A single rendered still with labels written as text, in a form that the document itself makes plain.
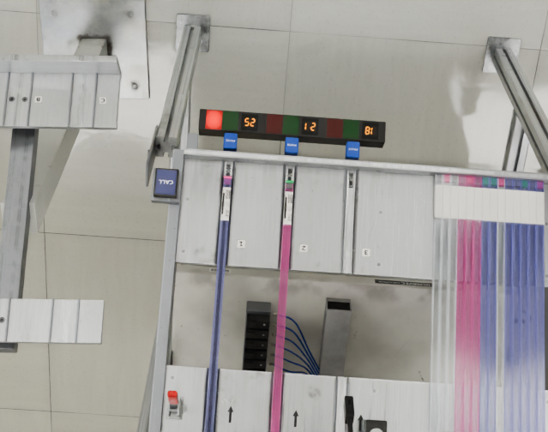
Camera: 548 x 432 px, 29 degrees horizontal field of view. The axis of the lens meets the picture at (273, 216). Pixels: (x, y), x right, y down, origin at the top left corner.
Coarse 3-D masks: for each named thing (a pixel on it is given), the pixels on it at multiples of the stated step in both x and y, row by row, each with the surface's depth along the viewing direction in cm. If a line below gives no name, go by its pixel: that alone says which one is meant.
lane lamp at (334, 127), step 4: (328, 120) 196; (332, 120) 196; (336, 120) 196; (340, 120) 196; (328, 124) 196; (332, 124) 196; (336, 124) 196; (340, 124) 196; (328, 128) 196; (332, 128) 196; (336, 128) 196; (340, 128) 196; (328, 132) 195; (332, 132) 195; (336, 132) 195; (340, 132) 195; (328, 136) 195; (332, 136) 195; (336, 136) 195; (340, 136) 195
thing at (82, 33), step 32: (64, 0) 251; (96, 0) 251; (128, 0) 251; (64, 32) 255; (96, 32) 255; (128, 32) 255; (128, 64) 259; (128, 96) 263; (64, 160) 208; (32, 224) 185
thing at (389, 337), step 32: (192, 288) 217; (224, 288) 217; (256, 288) 217; (288, 288) 217; (320, 288) 217; (352, 288) 217; (384, 288) 217; (416, 288) 217; (192, 320) 221; (224, 320) 221; (288, 320) 221; (320, 320) 221; (352, 320) 220; (384, 320) 220; (416, 320) 220; (192, 352) 225; (224, 352) 225; (288, 352) 225; (352, 352) 224; (384, 352) 224; (416, 352) 224
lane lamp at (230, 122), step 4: (224, 112) 196; (228, 112) 196; (232, 112) 196; (236, 112) 196; (224, 116) 195; (228, 116) 195; (232, 116) 195; (236, 116) 195; (224, 120) 195; (228, 120) 195; (232, 120) 195; (236, 120) 195; (224, 124) 195; (228, 124) 195; (232, 124) 195; (236, 124) 195; (224, 128) 195; (228, 128) 195; (232, 128) 195; (236, 128) 195
